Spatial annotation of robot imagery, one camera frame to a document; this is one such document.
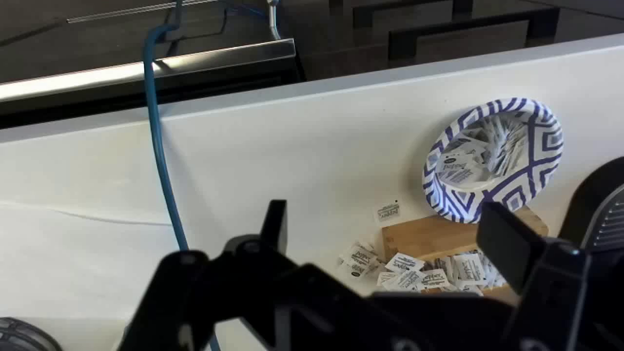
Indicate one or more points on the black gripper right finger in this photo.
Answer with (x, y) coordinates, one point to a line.
(517, 250)

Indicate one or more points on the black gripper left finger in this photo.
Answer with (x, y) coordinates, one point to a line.
(275, 225)

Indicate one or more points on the packet pile in plate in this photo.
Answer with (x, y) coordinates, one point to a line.
(484, 153)

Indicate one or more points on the blue patterned white paper plate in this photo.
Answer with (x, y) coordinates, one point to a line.
(538, 139)

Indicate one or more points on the dark round appliance with grille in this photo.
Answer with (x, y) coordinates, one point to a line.
(597, 208)

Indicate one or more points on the rectangular wooden box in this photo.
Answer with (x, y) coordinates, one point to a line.
(421, 235)

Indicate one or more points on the packet pile in wooden box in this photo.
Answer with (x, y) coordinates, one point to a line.
(415, 272)

